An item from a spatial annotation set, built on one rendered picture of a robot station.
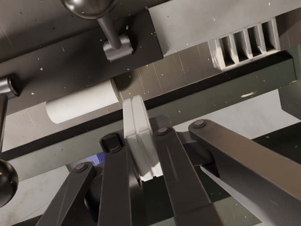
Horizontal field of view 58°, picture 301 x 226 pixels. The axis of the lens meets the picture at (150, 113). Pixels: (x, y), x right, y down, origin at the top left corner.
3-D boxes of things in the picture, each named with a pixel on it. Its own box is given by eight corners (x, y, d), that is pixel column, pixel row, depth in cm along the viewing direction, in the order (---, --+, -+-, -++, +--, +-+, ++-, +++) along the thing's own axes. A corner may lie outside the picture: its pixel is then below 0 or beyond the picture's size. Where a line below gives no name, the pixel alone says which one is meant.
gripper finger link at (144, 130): (136, 132, 14) (150, 128, 14) (131, 97, 21) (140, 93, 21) (155, 178, 15) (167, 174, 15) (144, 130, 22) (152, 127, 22)
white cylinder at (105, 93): (59, 119, 33) (120, 97, 33) (54, 128, 31) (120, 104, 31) (48, 97, 32) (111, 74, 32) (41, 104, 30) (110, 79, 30)
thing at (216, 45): (267, 48, 33) (281, 50, 31) (213, 67, 33) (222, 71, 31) (261, 15, 32) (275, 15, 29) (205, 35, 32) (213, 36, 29)
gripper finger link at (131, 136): (155, 178, 15) (142, 183, 15) (144, 130, 22) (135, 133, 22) (136, 132, 14) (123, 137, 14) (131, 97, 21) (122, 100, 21)
